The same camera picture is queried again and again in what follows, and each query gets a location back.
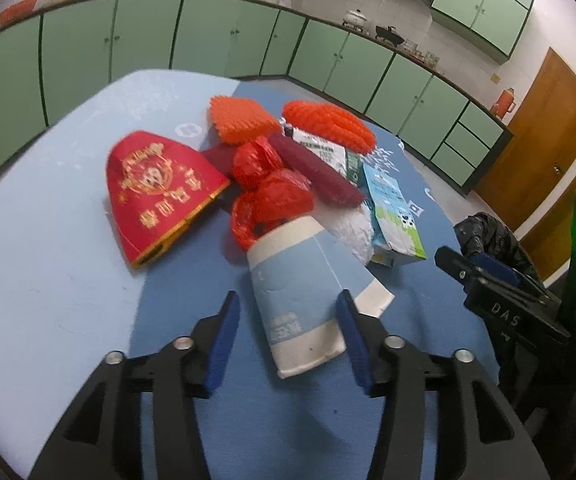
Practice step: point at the red fan-shaped gift box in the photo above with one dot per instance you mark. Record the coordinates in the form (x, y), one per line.
(158, 185)

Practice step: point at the black trash bag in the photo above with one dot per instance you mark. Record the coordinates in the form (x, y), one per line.
(488, 232)

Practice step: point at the blue printed tablecloth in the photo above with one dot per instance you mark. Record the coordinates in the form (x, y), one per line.
(278, 435)

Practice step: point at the blue and green milk carton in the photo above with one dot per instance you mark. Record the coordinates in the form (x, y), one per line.
(390, 210)

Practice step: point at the white and blue paper cup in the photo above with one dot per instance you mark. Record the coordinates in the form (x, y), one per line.
(293, 280)

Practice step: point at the dark red packet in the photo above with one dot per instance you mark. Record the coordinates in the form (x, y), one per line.
(218, 157)

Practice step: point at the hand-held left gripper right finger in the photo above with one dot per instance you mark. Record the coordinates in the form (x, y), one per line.
(353, 340)

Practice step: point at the square orange foam net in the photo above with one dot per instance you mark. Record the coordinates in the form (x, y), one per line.
(240, 117)

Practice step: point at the wooden door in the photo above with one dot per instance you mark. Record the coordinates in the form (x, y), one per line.
(543, 135)

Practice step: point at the green base cabinets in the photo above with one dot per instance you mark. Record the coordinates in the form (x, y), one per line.
(143, 35)

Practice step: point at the green and white carton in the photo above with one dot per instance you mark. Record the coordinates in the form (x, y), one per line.
(323, 150)

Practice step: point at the red thermos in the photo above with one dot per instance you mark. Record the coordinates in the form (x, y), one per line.
(503, 102)

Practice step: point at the red plastic bag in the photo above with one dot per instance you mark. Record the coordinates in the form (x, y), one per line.
(255, 157)
(278, 197)

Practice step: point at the long orange foam net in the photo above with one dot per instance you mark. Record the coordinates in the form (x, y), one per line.
(328, 122)

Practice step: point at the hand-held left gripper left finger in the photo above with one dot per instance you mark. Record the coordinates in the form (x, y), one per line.
(223, 345)

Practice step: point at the glass jars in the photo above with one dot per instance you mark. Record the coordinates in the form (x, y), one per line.
(420, 52)

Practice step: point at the wide green wall cabinet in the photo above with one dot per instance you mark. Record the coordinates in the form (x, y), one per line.
(488, 5)

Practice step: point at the black wok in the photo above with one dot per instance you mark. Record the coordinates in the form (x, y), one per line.
(389, 34)

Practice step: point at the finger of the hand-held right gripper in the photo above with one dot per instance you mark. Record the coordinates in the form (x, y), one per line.
(493, 266)
(455, 265)

